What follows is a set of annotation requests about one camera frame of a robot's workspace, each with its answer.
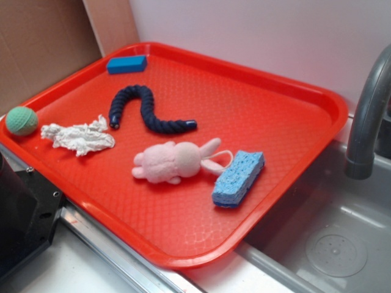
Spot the aluminium rail strip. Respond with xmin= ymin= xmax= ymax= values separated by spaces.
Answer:
xmin=0 ymin=143 xmax=208 ymax=293

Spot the grey plastic sink basin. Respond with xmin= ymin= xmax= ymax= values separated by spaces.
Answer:
xmin=237 ymin=142 xmax=390 ymax=292

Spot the blue rectangular block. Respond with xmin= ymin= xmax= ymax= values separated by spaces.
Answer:
xmin=106 ymin=56 xmax=147 ymax=74

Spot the pink plush bunny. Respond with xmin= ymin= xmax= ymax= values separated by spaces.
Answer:
xmin=131 ymin=138 xmax=224 ymax=184

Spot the brown cardboard panel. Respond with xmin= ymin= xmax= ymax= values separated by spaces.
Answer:
xmin=1 ymin=1 xmax=101 ymax=114

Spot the red plastic tray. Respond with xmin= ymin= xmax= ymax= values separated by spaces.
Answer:
xmin=1 ymin=43 xmax=348 ymax=270

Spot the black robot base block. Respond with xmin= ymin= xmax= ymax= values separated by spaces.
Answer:
xmin=1 ymin=156 xmax=64 ymax=281

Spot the dark blue twisted rope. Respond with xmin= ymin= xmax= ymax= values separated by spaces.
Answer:
xmin=108 ymin=84 xmax=198 ymax=135

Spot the light wooden board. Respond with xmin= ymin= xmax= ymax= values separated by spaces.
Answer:
xmin=83 ymin=0 xmax=140 ymax=57

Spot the crumpled white paper towel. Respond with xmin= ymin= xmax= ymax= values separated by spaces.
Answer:
xmin=40 ymin=115 xmax=115 ymax=157

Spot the grey toy faucet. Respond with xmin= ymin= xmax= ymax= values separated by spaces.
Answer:
xmin=345 ymin=46 xmax=390 ymax=180

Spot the blue cellulose sponge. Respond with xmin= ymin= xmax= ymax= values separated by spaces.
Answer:
xmin=212 ymin=151 xmax=266 ymax=208

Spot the green dimpled ball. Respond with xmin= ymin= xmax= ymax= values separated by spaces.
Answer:
xmin=5 ymin=107 xmax=38 ymax=136

